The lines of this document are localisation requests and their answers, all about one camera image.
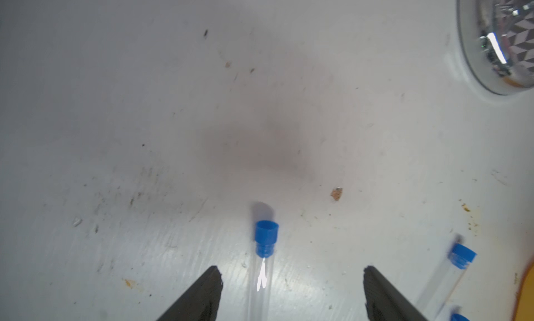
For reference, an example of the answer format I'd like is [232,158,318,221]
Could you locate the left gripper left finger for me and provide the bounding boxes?
[157,265,223,321]

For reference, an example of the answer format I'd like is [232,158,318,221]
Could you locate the yellow plastic tray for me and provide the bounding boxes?
[513,259,534,321]

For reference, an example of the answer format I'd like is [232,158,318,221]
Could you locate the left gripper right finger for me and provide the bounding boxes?
[363,265,427,321]

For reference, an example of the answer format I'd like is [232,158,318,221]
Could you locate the metal wire glass rack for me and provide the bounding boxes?
[457,0,533,96]

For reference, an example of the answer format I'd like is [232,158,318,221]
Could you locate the test tube blue cap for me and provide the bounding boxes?
[414,242,478,318]
[245,219,280,321]
[450,313,470,321]

